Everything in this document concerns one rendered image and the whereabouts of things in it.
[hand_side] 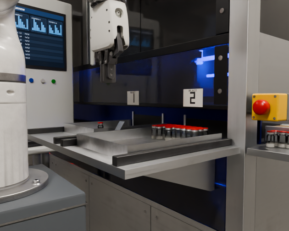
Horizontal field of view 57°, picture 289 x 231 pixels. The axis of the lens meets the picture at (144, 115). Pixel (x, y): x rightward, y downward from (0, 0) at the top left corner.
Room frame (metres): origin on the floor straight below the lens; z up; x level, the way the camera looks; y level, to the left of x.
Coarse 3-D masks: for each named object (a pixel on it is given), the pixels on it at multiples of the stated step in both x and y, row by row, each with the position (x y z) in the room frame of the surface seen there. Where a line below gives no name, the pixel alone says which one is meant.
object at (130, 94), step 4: (128, 92) 1.19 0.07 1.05; (132, 92) 1.17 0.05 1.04; (136, 92) 1.14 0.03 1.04; (128, 96) 1.19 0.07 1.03; (132, 96) 1.17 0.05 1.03; (136, 96) 1.14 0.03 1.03; (128, 100) 1.19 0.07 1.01; (132, 100) 1.17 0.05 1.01; (136, 100) 1.14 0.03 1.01; (128, 104) 1.19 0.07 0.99; (132, 104) 1.17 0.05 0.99; (136, 104) 1.14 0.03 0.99
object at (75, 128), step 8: (120, 120) 1.27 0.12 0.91; (128, 120) 1.30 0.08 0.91; (64, 128) 1.10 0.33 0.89; (72, 128) 1.04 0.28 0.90; (80, 128) 0.98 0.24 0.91; (88, 128) 0.93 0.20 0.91; (96, 128) 0.91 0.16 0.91; (104, 128) 0.93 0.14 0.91; (112, 128) 0.95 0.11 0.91; (128, 128) 0.99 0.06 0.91
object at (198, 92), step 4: (200, 88) 0.87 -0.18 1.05; (184, 92) 0.93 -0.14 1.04; (188, 92) 0.91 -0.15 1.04; (196, 92) 0.88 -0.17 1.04; (200, 92) 0.87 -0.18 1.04; (184, 96) 0.93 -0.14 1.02; (188, 96) 0.91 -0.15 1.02; (192, 96) 0.90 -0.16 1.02; (196, 96) 0.88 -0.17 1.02; (200, 96) 0.87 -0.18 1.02; (184, 100) 0.93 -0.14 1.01; (188, 100) 0.91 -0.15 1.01; (192, 100) 0.90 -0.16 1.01; (196, 100) 0.88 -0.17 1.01; (200, 100) 0.87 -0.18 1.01; (184, 104) 0.93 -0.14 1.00; (188, 104) 0.91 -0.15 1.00; (192, 104) 0.90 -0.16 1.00; (196, 104) 0.88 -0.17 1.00; (200, 104) 0.87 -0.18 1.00
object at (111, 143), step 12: (96, 132) 0.81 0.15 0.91; (108, 132) 0.84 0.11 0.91; (120, 132) 0.87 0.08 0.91; (132, 132) 0.90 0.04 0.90; (144, 132) 0.93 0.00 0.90; (84, 144) 0.74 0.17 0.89; (96, 144) 0.68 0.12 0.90; (108, 144) 0.64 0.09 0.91; (120, 144) 0.60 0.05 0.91; (132, 144) 0.78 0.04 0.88; (144, 144) 0.60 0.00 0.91; (156, 144) 0.63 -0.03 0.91; (168, 144) 0.65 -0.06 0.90; (180, 144) 0.68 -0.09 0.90
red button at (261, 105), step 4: (256, 100) 0.69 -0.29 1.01; (260, 100) 0.68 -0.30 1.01; (264, 100) 0.68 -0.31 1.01; (256, 104) 0.68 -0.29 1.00; (260, 104) 0.68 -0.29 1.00; (264, 104) 0.67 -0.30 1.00; (268, 104) 0.68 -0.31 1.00; (256, 108) 0.68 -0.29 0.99; (260, 108) 0.68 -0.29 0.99; (264, 108) 0.67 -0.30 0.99; (268, 108) 0.67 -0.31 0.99; (256, 112) 0.69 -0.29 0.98; (260, 112) 0.68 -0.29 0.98; (264, 112) 0.67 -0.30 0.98
